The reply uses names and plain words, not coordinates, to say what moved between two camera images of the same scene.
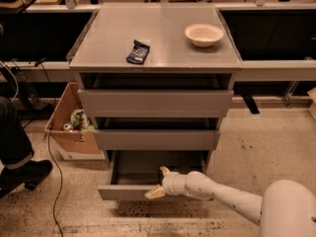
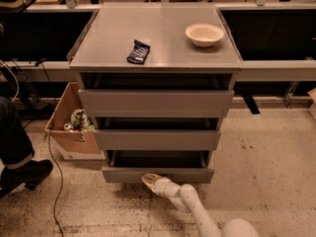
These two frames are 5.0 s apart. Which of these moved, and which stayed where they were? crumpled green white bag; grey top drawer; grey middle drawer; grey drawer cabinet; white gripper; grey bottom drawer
Moved: grey bottom drawer; white gripper
Stayed: grey drawer cabinet; crumpled green white bag; grey middle drawer; grey top drawer
